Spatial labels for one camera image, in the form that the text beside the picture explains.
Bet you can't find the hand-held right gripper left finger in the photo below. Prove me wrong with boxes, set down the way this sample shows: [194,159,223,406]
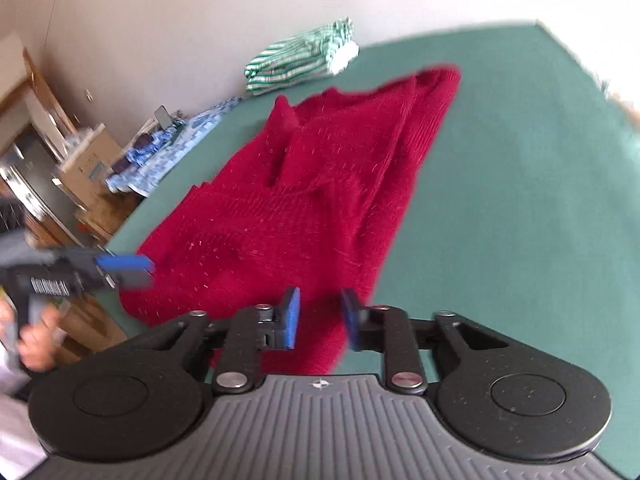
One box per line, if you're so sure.
[150,286,302,396]

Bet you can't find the purple striped cloth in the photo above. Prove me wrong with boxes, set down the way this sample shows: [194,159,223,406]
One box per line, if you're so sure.
[112,132,152,172]

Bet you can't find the green table cloth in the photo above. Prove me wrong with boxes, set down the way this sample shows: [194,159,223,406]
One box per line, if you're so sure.
[102,20,640,480]

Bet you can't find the red knitted sweater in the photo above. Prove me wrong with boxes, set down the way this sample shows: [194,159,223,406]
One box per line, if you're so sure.
[120,64,462,376]

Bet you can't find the steel appliance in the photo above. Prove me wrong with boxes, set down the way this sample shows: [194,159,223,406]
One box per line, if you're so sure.
[0,135,63,226]

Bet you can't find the green striped folded clothes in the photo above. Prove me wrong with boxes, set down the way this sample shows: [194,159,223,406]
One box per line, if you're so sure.
[244,17,360,96]

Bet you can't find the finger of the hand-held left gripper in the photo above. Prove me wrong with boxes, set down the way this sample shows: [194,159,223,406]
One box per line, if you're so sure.
[66,254,156,291]

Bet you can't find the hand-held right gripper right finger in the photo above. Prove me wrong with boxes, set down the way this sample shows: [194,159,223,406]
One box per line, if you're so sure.
[341,288,511,395]

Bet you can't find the blue patterned white cloth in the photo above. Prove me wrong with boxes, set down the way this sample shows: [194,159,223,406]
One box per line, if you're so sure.
[106,97,244,197]

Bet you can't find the cardboard box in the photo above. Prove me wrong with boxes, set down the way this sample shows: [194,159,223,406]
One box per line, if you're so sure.
[52,126,143,241]

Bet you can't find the person's left hand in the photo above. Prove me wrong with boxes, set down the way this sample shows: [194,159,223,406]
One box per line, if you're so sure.
[0,302,64,372]

